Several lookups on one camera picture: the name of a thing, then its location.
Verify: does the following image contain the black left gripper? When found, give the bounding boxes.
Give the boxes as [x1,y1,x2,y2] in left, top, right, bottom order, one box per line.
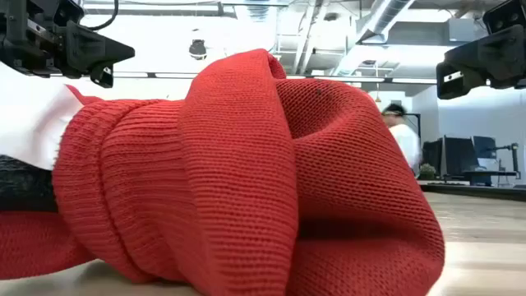
[0,0,136,90]

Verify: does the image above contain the red black gardening glove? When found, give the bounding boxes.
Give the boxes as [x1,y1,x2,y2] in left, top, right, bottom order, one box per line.
[0,48,446,296]

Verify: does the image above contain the person's white shoes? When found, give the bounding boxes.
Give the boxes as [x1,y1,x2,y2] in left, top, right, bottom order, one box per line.
[381,102,423,173]

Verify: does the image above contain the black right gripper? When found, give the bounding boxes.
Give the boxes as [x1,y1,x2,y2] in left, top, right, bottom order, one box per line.
[436,24,526,100]

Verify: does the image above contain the dark office monitor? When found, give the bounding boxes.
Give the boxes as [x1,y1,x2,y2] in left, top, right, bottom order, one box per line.
[422,138,445,178]
[443,136,480,178]

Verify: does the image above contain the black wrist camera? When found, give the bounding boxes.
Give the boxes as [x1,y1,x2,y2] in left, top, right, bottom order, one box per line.
[482,0,526,35]
[52,0,85,26]

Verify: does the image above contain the black hanging dome fixture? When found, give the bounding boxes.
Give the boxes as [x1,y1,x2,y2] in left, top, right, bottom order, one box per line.
[188,39,208,61]

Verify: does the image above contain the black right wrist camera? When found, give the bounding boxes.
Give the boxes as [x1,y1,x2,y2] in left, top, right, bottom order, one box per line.
[482,0,526,35]

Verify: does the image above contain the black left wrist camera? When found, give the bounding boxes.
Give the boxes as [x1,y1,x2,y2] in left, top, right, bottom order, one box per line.
[52,0,85,26]

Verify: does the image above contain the dark green bushy plant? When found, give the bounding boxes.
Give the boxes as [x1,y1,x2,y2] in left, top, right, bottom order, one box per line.
[418,163,437,181]

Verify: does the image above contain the black aluminium table frame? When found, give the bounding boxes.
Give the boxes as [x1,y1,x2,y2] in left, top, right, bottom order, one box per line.
[418,182,526,202]

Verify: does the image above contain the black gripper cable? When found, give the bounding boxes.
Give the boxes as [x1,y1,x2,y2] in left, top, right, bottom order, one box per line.
[84,0,120,32]

